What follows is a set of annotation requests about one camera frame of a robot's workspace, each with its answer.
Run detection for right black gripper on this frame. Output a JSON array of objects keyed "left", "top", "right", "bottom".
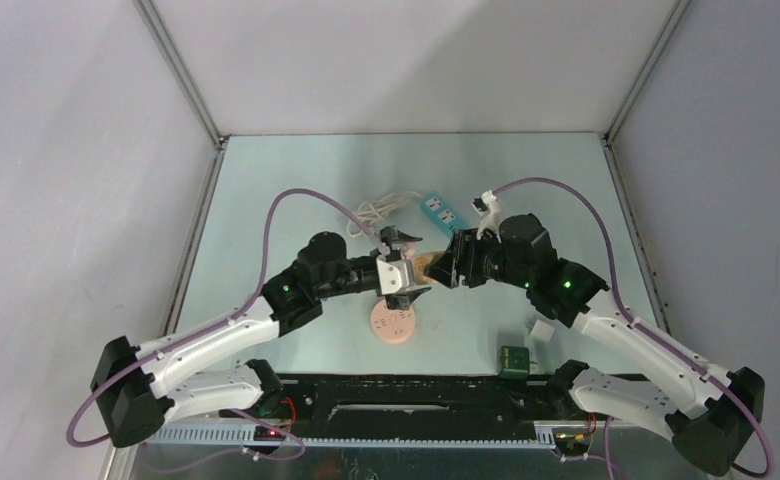
[{"left": 424, "top": 227, "right": 532, "bottom": 290}]

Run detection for yellow cube plug adapter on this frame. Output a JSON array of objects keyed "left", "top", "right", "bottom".
[{"left": 410, "top": 252, "right": 444, "bottom": 286}]

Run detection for pink round power socket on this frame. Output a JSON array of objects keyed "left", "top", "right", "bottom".
[{"left": 370, "top": 299, "right": 416, "bottom": 345}]

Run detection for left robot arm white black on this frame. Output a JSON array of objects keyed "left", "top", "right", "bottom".
[{"left": 90, "top": 227, "right": 426, "bottom": 448}]

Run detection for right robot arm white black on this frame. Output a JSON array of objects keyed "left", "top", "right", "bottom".
[{"left": 424, "top": 214, "right": 765, "bottom": 477}]

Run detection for small white plug adapter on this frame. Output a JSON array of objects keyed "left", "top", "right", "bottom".
[{"left": 526, "top": 319, "right": 556, "bottom": 343}]

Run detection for green cube plug adapter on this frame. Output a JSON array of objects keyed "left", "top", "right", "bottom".
[{"left": 497, "top": 345, "right": 538, "bottom": 380}]

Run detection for teal power strip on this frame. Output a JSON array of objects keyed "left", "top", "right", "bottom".
[{"left": 420, "top": 193, "right": 469, "bottom": 239}]

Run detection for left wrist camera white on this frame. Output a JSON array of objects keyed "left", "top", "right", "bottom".
[{"left": 376, "top": 256, "right": 419, "bottom": 296}]

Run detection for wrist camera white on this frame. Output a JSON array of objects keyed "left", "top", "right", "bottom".
[
  {"left": 471, "top": 190, "right": 505, "bottom": 243},
  {"left": 376, "top": 256, "right": 419, "bottom": 296}
]

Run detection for white coiled power cord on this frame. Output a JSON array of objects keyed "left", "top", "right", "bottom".
[{"left": 346, "top": 190, "right": 426, "bottom": 240}]

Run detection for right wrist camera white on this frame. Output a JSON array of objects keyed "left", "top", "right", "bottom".
[{"left": 471, "top": 190, "right": 505, "bottom": 243}]

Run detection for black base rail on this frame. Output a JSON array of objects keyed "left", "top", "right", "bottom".
[{"left": 246, "top": 374, "right": 605, "bottom": 443}]

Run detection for grey slotted cable duct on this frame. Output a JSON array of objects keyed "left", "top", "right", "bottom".
[{"left": 139, "top": 423, "right": 590, "bottom": 452}]

